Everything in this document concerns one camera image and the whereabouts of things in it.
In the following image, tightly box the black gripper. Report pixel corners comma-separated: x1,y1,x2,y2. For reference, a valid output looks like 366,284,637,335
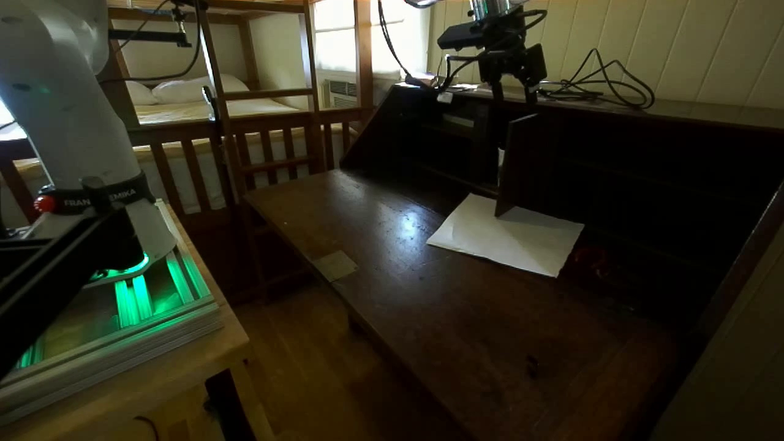
477,5,548,107

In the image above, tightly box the small wooden cabinet door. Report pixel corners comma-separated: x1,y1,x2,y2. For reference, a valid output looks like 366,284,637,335
493,110,541,221

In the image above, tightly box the blue book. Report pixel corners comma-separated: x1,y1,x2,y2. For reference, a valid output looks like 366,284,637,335
401,71,444,88

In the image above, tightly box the white paper sheet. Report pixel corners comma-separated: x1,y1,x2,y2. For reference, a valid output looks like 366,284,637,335
423,191,588,283

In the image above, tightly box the white air conditioner unit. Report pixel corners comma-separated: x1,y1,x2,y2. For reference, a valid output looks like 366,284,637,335
318,74,362,110

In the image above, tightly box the dark wooden slatted chair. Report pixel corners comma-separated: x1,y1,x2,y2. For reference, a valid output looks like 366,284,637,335
215,105,345,302

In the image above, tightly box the small tan sticky note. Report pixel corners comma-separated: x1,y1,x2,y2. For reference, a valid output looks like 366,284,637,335
314,248,362,284

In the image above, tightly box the dark wooden secretary desk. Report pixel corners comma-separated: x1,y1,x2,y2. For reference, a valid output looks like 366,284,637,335
243,79,784,441

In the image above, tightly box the white mattress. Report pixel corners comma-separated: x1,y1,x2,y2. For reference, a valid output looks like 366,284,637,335
130,94,324,128

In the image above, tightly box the white pillow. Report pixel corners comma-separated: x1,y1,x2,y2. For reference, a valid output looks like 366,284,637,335
125,74,252,107

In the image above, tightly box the light wooden table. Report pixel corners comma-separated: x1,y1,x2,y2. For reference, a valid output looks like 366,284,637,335
0,242,280,441

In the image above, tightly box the tangled black cable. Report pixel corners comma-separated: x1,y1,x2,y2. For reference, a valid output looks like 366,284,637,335
535,47,658,114

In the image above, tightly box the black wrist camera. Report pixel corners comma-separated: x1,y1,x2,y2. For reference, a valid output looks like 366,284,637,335
435,21,493,54

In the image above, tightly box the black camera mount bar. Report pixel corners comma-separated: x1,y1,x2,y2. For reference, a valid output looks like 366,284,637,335
101,0,199,52

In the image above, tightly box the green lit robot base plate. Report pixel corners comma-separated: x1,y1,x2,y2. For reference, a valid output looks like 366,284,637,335
0,198,227,413

